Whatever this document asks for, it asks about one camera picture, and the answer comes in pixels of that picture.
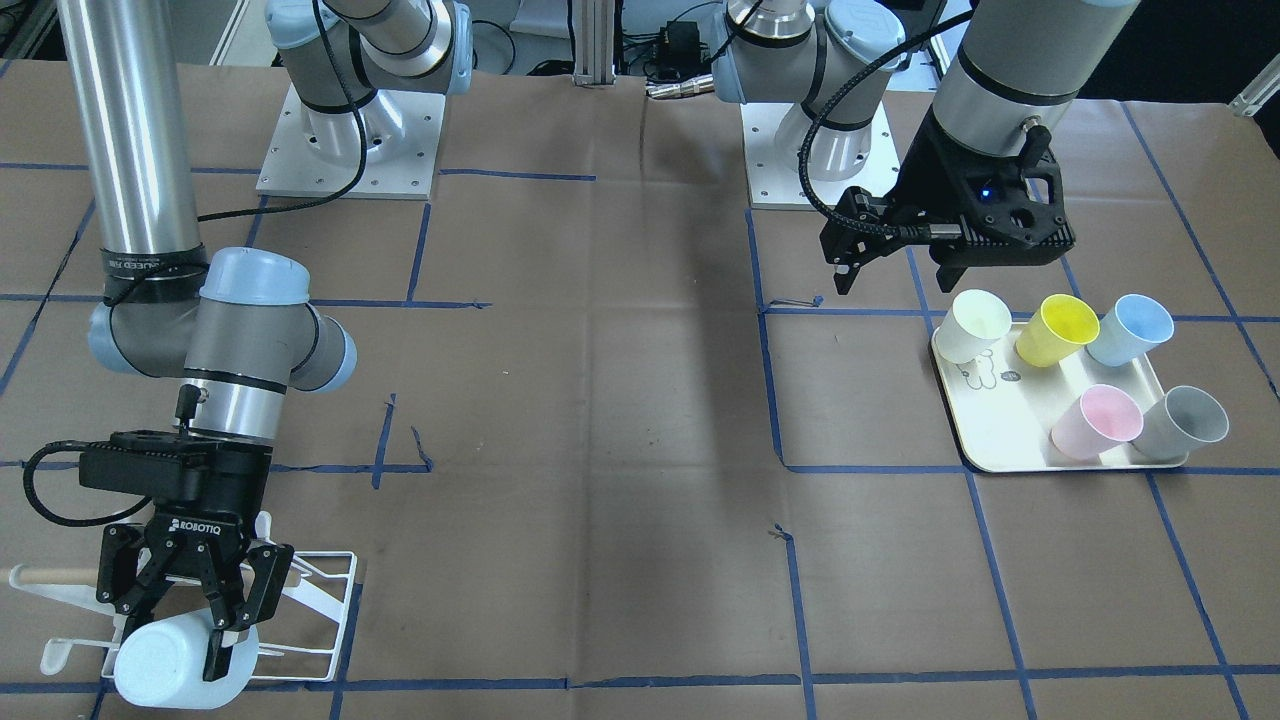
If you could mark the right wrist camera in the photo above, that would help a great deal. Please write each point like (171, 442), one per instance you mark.
(149, 463)

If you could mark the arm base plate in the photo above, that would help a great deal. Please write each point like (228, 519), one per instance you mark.
(772, 134)
(312, 154)

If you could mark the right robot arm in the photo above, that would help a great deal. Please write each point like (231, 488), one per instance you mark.
(236, 328)

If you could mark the cream serving tray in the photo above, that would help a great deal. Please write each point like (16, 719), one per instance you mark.
(1003, 409)

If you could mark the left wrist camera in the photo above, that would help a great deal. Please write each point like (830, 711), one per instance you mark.
(871, 227)

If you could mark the pink cup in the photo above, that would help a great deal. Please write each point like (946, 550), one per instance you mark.
(1103, 417)

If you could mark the light blue cup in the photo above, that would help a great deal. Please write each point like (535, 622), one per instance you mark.
(161, 665)

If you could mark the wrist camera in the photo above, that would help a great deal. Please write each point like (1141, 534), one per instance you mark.
(149, 463)
(871, 227)

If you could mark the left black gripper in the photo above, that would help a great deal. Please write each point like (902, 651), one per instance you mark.
(926, 182)

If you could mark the cream white cup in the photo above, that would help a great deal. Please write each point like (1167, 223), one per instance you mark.
(977, 319)

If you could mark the grey cup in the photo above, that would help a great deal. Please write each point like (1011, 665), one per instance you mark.
(1185, 419)

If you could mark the white wire cup rack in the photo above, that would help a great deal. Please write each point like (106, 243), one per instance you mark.
(47, 641)

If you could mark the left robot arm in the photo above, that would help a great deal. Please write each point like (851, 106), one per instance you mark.
(1019, 63)

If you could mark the aluminium frame post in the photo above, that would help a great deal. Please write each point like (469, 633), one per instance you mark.
(594, 35)

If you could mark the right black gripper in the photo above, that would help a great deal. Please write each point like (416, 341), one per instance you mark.
(197, 524)

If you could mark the yellow cup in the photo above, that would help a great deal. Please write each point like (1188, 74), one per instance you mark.
(1062, 324)

